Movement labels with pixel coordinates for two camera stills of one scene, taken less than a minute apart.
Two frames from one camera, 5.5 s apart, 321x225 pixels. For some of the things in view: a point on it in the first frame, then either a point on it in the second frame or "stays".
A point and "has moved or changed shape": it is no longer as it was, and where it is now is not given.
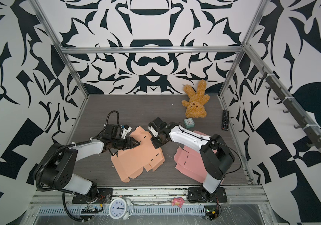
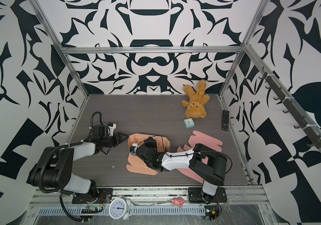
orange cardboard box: (130, 162) has moved or changed shape
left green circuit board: (91, 209) stays
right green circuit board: (211, 212) stays
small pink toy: (178, 201) stays
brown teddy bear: (195, 108) stays
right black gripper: (156, 145) -> (152, 143)
